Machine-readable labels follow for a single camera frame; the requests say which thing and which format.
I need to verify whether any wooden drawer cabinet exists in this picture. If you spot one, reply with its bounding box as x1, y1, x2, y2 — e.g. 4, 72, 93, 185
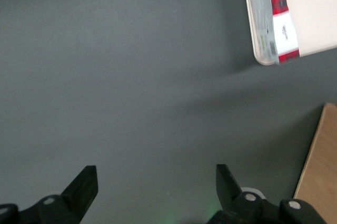
293, 102, 337, 224

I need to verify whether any beige plastic tray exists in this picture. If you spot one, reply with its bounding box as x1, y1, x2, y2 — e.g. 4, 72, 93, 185
241, 0, 337, 66

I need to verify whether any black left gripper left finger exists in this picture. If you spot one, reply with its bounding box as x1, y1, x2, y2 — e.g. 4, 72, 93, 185
0, 165, 99, 224

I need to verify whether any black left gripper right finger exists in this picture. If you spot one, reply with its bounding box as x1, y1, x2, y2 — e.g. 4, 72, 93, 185
207, 164, 328, 224

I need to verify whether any red cookie box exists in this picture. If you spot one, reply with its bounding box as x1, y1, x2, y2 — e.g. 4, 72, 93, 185
245, 0, 302, 66

